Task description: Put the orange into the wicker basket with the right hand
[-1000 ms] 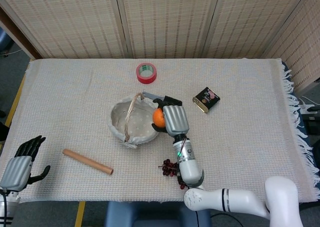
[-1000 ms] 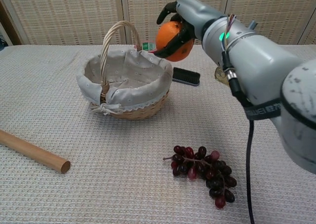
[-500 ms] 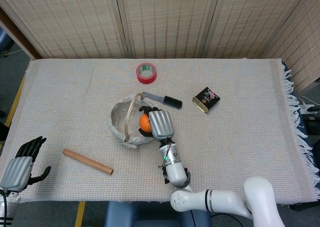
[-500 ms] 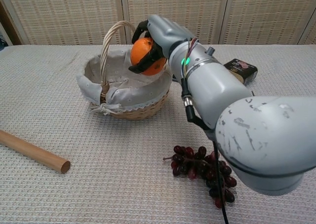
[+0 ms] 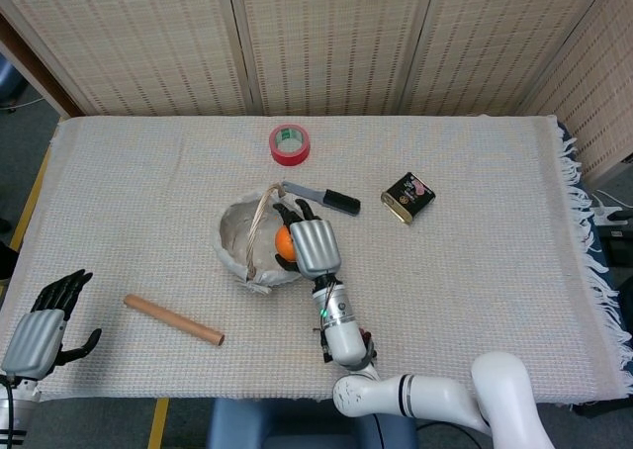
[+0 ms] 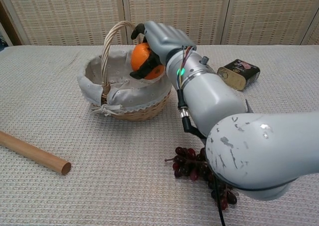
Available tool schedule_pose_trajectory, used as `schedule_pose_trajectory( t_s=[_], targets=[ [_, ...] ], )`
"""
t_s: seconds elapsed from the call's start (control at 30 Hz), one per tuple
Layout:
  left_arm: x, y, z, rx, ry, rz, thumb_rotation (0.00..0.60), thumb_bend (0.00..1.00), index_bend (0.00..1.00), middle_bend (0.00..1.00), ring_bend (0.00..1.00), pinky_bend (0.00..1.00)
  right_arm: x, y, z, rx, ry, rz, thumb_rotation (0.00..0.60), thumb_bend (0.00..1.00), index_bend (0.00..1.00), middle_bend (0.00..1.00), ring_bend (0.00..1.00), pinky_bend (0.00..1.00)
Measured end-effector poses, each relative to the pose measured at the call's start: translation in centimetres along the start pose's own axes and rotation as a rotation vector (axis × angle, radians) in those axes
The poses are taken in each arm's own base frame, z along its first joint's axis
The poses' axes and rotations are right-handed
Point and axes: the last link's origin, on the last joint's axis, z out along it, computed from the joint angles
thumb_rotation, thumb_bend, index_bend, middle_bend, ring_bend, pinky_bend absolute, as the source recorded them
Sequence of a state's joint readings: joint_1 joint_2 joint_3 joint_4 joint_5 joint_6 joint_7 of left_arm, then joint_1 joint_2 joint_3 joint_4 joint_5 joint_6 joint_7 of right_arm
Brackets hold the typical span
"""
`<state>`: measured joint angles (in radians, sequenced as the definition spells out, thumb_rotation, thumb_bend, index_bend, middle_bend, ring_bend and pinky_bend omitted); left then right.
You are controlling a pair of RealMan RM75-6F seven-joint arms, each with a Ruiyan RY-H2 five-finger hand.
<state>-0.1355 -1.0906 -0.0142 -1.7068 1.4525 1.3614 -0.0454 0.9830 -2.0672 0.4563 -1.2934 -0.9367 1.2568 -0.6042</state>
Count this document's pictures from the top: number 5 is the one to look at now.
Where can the white woven tablecloth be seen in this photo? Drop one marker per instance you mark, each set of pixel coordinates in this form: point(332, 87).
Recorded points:
point(148, 211)

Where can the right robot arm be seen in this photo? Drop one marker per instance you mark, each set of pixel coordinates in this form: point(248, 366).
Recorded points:
point(395, 385)

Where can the blue chair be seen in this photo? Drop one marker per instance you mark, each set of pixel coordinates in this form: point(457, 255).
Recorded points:
point(297, 424)

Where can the wooden rolling pin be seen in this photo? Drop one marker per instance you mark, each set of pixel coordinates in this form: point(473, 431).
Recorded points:
point(173, 319)

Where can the white fabric basket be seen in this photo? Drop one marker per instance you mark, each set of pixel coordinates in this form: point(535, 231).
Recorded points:
point(247, 241)

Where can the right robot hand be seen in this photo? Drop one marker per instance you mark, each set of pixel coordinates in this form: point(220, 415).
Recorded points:
point(309, 243)

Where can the dark red grape bunch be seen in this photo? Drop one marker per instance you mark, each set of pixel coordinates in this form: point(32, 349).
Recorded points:
point(367, 337)

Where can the black luncheon meat can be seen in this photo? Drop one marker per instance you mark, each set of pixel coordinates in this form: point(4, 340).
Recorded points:
point(408, 198)

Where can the red tape roll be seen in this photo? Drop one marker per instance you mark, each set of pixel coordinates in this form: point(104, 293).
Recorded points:
point(290, 144)

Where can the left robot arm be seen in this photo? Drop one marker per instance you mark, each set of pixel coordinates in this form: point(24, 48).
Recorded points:
point(15, 414)

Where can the orange fruit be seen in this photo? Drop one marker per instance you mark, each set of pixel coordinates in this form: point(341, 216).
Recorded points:
point(284, 243)

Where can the white power strip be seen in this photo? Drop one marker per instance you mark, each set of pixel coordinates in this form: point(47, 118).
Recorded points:
point(610, 211)

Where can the bamboo folding screen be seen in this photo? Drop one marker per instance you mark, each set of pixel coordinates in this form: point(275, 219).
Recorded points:
point(316, 43)

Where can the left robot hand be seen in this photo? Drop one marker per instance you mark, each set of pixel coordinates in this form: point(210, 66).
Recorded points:
point(37, 332)

